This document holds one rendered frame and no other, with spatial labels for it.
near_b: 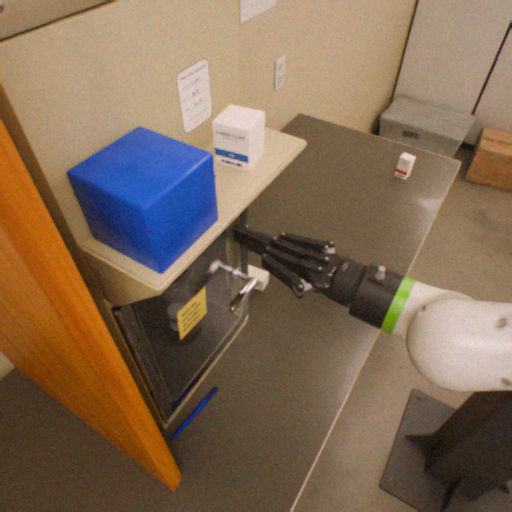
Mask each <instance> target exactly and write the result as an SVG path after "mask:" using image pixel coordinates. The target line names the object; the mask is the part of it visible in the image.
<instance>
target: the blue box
mask: <svg viewBox="0 0 512 512"><path fill-rule="evenodd" d="M215 176H216V175H214V167H213V156H212V153H210V152H208V151H205V150H203V149H200V148H197V147H195V146H192V145H188V144H186V143H183V142H180V141H178V140H175V139H172V138H170V137H167V136H164V135H162V134H158V133H155V132H153V131H150V129H147V128H145V127H142V126H138V127H136V128H135V129H133V131H130V132H129V133H127V134H126V135H124V136H123V137H121V138H119V139H118V140H116V141H115V142H113V143H111V144H110V145H108V146H107V147H105V148H103V149H102V150H99V151H98V152H96V153H94V154H93V155H91V156H90V157H88V159H86V160H85V161H83V162H82V163H80V164H78V165H77V166H75V167H74V168H72V169H69V170H68V171H67V177H68V179H69V182H70V184H72V186H73V190H74V192H75V194H74V195H75V196H76V197H77V199H78V201H79V204H80V206H81V209H82V211H83V213H84V216H85V219H86V221H87V224H88V226H89V228H90V231H91V233H92V235H93V237H94V238H95V239H96V240H98V241H100V242H103V243H105V244H106V245H108V247H110V248H112V249H114V250H116V251H118V252H119V253H121V254H123V255H125V256H127V257H129V258H130V259H133V260H135V261H137V262H139V263H141V264H142V265H144V266H146V267H148V268H150V269H152V270H154V271H155V272H157V273H161V274H162V273H164V272H165V271H166V270H167V269H168V268H169V267H170V266H172V265H173V264H174V263H175V262H176V261H177V260H178V259H179V258H180V257H181V256H182V255H183V254H184V253H185V252H186V251H187V250H188V249H190V248H191V247H192V245H193V244H194V243H195V242H196V241H197V240H198V239H199V238H200V237H201V236H202V235H203V234H204V233H205V232H206V231H207V230H208V229H209V228H210V227H211V226H212V225H213V224H215V223H216V222H217V220H219V211H217V200H216V190H215V178H214V177H215Z"/></svg>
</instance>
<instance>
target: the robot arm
mask: <svg viewBox="0 0 512 512"><path fill-rule="evenodd" d="M233 232H234V240H235V241H237V242H239V243H241V244H243V245H246V247H248V249H249V250H250V251H252V252H254V253H256V254H258V255H261V266H262V267H263V268H265V269H266V270H267V271H268V272H270V273H271V274H272V275H274V277H275V278H277V279H279V280H280V281H281V282H282V283H284V284H285V285H286V286H288V287H289V288H290V289H292V291H293V293H294V294H295V296H296V297H297V298H302V297H303V294H306V293H308V292H311V291H313V292H315V293H321V294H324V295H325V296H326V297H327V298H328V299H330V300H332V301H335V302H337V303H339V304H342V306H344V307H346V308H348V307H349V304H350V307H349V315H351V316H353V317H355V318H357V319H359V320H361V321H364V322H366V323H368V324H370V325H373V326H375V327H377V328H379V329H381V330H383V331H385V332H387V333H389V335H391V336H394V337H396V338H398V339H400V340H402V341H403V342H405V343H406V348H407V352H408V356H409V358H410V360H411V362H412V364H413V367H414V368H415V369H416V371H417V372H418V373H419V374H420V375H421V376H423V377H425V378H426V379H427V380H428V381H429V382H431V383H432V384H434V385H436V386H438V387H440V388H443V389H446V390H450V391H460V392H465V391H489V390H512V303H504V302H492V301H480V300H474V299H472V298H471V297H469V296H467V295H465V294H463V293H460V292H456V291H449V290H444V289H440V288H436V287H432V286H429V285H426V284H423V283H420V282H417V281H415V280H412V279H410V278H407V277H405V275H403V274H400V273H398V272H396V271H393V270H390V269H387V268H385V267H384V266H380V265H378V264H376V263H371V264H370V265H369V267H368V268H367V265H365V264H361V263H359V262H357V261H354V260H352V259H350V258H344V259H342V258H341V257H340V256H339V255H338V254H336V253H335V241H333V240H318V239H314V238H309V237H304V236H300V235H296V234H291V233H287V232H281V233H280V235H279V236H273V237H271V236H269V235H267V234H265V233H262V232H255V231H253V230H250V229H248V228H245V227H243V226H240V225H237V226H236V227H235V228H234V229H233ZM286 239H287V240H286ZM366 268H367V269H366ZM291 271H292V272H291ZM293 272H295V273H296V274H297V275H295V274H294V273H293ZM298 277H299V278H301V279H303V280H304V281H306V282H307V283H306V282H304V281H303V280H299V278H298Z"/></svg>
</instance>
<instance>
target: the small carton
mask: <svg viewBox="0 0 512 512"><path fill-rule="evenodd" d="M264 127H265V112H263V111H258V110H254V109H249V108H244V107H239V106H234V105H229V106H228V107H227V108H226V109H225V110H224V111H223V112H222V113H221V114H220V115H219V116H217V117H216V118H215V119H214V120H213V121H212V132H213V144H214V155H215V163H216V164H221V165H225V166H228V167H232V168H236V169H240V170H243V171H248V172H250V171H251V169H252V168H253V167H254V166H255V164H256V163H257V162H258V160H259V158H260V157H261V155H262V154H263V153H264Z"/></svg>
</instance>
